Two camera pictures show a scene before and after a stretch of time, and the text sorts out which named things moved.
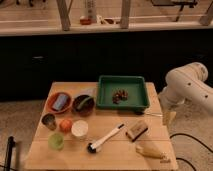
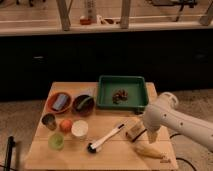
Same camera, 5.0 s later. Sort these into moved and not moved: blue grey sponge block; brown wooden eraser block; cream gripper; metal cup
Moved: cream gripper
Not moved: brown wooden eraser block; blue grey sponge block; metal cup
